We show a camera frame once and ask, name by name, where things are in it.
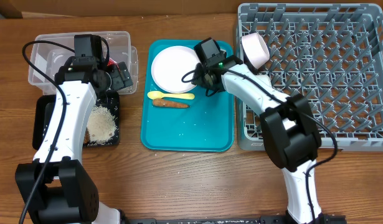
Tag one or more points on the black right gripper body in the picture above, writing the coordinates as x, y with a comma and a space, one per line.
199, 78

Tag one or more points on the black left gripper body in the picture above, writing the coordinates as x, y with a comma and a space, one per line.
114, 81

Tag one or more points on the yellow plastic spoon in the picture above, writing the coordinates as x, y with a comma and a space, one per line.
160, 95

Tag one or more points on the large white plate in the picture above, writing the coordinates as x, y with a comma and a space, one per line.
170, 65

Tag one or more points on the brown sausage stick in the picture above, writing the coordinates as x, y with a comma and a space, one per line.
169, 104

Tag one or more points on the pile of rice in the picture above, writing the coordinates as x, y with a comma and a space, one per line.
101, 125

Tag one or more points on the white bowl with rice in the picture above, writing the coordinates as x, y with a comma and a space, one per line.
256, 52

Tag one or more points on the red wrapper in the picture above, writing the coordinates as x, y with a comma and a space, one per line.
112, 65

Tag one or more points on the brown food chunk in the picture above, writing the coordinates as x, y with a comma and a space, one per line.
86, 137

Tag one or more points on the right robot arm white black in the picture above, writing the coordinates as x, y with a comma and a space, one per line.
290, 132

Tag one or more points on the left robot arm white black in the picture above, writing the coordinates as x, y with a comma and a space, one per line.
54, 186

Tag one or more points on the grey dishwasher rack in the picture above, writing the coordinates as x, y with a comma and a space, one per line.
333, 55

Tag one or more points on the clear plastic bin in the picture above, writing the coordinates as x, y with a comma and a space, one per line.
49, 58

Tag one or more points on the black rail at bottom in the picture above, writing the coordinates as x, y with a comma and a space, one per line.
271, 219

